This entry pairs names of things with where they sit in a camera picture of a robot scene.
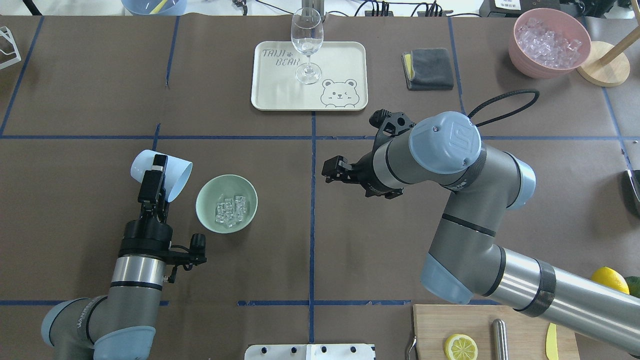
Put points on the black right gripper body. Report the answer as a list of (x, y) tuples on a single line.
[(368, 172)]

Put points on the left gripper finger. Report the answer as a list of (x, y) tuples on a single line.
[(150, 187), (161, 209)]

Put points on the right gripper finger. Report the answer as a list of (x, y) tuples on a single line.
[(338, 165), (344, 177)]

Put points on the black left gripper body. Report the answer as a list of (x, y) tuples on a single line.
[(146, 235)]

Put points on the green bowl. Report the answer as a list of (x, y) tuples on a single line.
[(227, 185)]

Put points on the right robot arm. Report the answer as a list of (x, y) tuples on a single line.
[(463, 259)]

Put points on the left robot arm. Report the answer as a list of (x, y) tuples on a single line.
[(121, 324)]

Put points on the ice cubes in green bowl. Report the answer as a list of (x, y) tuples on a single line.
[(231, 211)]

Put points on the blue bowl at back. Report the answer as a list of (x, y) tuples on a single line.
[(155, 7)]

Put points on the pink bowl with ice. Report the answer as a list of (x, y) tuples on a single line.
[(547, 43)]

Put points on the steel ice scoop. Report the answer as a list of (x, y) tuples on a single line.
[(630, 191)]

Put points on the cream bear tray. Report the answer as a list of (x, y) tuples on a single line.
[(343, 85)]

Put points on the grey folded cloth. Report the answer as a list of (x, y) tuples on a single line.
[(428, 69)]

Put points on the clear wine glass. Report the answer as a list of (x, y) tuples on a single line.
[(307, 36)]

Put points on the lemon half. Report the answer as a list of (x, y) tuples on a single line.
[(460, 346)]

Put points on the wooden cutting board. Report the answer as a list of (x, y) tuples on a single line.
[(434, 323)]

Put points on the yellow plastic knife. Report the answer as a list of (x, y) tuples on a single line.
[(551, 342)]

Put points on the yellow lemon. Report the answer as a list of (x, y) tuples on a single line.
[(610, 278)]

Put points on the wooden cup stand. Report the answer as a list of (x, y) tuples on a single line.
[(606, 64)]

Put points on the green lime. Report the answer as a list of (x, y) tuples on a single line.
[(633, 284)]

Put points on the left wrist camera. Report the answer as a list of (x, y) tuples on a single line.
[(198, 244)]

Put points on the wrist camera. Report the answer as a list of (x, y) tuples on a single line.
[(198, 244), (391, 123)]

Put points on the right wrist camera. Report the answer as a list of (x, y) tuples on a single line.
[(391, 123)]

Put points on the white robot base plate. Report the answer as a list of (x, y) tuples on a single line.
[(327, 351)]

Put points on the white wire cup rack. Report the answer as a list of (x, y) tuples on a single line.
[(9, 51)]

